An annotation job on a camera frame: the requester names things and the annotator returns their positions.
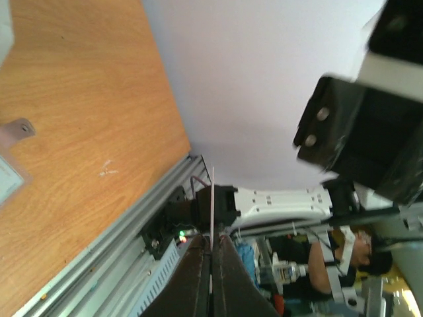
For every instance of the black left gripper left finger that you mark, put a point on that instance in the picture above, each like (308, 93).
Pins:
(188, 291)

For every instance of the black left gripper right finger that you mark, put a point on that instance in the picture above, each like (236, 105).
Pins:
(234, 293)

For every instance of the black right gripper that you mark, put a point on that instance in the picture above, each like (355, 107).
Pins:
(366, 135)

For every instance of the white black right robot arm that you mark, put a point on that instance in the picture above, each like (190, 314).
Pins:
(337, 202)

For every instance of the white storage bin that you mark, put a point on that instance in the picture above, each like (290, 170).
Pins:
(7, 36)

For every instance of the grey slotted cable duct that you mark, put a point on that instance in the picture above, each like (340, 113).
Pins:
(156, 281)

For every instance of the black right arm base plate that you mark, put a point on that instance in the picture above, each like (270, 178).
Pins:
(176, 213)

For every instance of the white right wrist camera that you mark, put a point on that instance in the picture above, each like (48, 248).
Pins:
(392, 60)

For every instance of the aluminium front rail frame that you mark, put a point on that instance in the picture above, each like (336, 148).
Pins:
(129, 223)

